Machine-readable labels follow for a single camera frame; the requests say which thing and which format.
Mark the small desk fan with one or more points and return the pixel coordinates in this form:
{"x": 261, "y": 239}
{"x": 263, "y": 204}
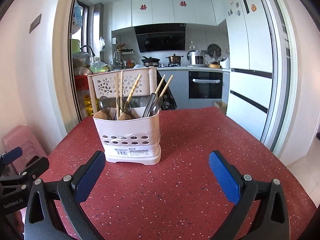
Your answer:
{"x": 215, "y": 54}

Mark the black built-in oven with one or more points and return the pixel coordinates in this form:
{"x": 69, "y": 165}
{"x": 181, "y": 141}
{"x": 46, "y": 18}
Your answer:
{"x": 205, "y": 85}

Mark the white plastic utensil holder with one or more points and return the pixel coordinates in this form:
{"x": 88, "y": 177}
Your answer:
{"x": 130, "y": 140}

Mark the pink plastic stool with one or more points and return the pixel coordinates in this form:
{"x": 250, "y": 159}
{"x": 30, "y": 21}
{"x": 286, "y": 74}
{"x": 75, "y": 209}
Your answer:
{"x": 22, "y": 136}

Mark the black range hood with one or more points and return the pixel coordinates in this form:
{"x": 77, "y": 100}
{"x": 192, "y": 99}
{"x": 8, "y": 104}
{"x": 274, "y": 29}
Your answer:
{"x": 160, "y": 37}

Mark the plain wooden chopstick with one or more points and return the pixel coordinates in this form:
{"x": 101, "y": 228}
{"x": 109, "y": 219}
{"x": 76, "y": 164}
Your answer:
{"x": 121, "y": 92}
{"x": 117, "y": 94}

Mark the white upper cabinets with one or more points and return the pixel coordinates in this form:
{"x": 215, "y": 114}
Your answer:
{"x": 132, "y": 13}

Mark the cardboard box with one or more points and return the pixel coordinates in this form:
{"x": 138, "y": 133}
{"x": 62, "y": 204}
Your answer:
{"x": 221, "y": 106}

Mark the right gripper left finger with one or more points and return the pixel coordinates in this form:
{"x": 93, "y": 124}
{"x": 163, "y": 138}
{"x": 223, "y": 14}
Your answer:
{"x": 42, "y": 219}

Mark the black wok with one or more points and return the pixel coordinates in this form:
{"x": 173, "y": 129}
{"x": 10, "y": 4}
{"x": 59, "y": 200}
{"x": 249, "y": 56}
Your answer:
{"x": 150, "y": 61}

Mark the wooden chopstick in holder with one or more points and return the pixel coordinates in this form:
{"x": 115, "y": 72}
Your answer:
{"x": 167, "y": 84}
{"x": 159, "y": 85}

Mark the spiral-grip wooden chopstick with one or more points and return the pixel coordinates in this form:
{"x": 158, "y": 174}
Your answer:
{"x": 132, "y": 91}

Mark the black chopstick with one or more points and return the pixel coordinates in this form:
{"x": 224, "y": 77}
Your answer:
{"x": 148, "y": 105}

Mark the large dark metal spoon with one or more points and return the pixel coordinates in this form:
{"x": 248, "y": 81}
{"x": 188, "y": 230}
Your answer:
{"x": 105, "y": 106}

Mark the silver rice cooker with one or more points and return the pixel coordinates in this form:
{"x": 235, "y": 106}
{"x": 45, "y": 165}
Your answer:
{"x": 197, "y": 58}

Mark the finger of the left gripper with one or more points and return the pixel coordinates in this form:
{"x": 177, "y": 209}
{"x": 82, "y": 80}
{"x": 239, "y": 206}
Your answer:
{"x": 9, "y": 157}
{"x": 28, "y": 175}

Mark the white refrigerator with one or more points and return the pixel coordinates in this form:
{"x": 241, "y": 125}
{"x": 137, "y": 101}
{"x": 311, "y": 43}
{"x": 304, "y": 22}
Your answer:
{"x": 251, "y": 63}

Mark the small dark metal spoon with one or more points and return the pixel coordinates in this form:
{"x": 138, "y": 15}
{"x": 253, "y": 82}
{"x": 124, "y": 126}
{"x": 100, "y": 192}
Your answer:
{"x": 127, "y": 110}

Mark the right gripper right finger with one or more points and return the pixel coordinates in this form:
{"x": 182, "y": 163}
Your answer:
{"x": 271, "y": 220}

